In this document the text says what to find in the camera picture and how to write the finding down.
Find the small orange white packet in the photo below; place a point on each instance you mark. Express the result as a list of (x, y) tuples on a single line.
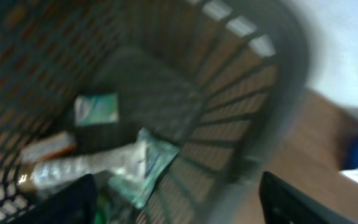
[(48, 148)]

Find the white shampoo tube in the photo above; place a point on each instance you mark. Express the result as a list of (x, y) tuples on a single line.
[(128, 162)]

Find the grey plastic mesh basket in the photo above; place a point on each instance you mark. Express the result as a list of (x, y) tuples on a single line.
[(217, 78)]

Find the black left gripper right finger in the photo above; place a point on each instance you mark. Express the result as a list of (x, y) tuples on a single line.
[(283, 204)]

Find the small teal tissue pack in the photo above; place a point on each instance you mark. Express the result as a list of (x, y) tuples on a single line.
[(96, 109)]

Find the mint green wipes pack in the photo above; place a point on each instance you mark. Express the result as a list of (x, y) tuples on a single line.
[(152, 160)]

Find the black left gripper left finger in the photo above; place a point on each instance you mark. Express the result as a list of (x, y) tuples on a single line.
[(74, 204)]

